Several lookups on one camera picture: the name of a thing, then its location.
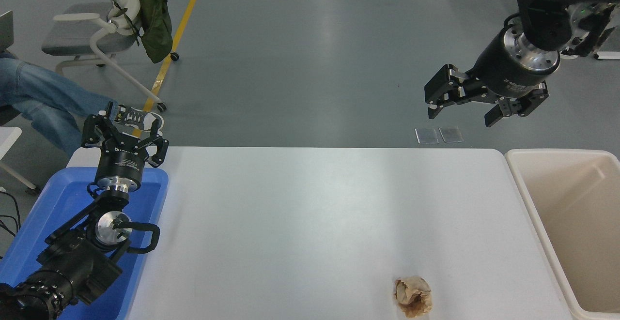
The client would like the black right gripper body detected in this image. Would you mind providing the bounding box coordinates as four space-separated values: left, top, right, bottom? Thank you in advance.
467 30 551 99

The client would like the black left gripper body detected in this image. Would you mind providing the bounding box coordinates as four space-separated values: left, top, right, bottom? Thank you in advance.
95 146 146 185

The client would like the tan paper ball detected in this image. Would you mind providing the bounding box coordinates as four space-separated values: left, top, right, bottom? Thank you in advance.
393 275 433 319

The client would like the metal floor plate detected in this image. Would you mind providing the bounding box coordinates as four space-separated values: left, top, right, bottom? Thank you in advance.
439 126 465 144
415 128 439 145

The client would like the seated person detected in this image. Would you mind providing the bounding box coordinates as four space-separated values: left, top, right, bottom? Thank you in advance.
0 51 164 156

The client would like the blue plastic tray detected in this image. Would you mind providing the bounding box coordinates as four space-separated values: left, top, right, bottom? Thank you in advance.
0 167 169 320

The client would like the grey white office chair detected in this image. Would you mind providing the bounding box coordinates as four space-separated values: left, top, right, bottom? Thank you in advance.
41 0 180 113

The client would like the large pale bin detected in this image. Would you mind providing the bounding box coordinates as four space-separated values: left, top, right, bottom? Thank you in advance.
505 149 620 320

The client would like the dark green backpack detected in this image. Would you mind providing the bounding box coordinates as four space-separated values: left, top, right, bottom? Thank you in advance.
127 0 173 64

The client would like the black floor cable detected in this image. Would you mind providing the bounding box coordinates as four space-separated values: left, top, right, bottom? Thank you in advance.
0 192 22 238

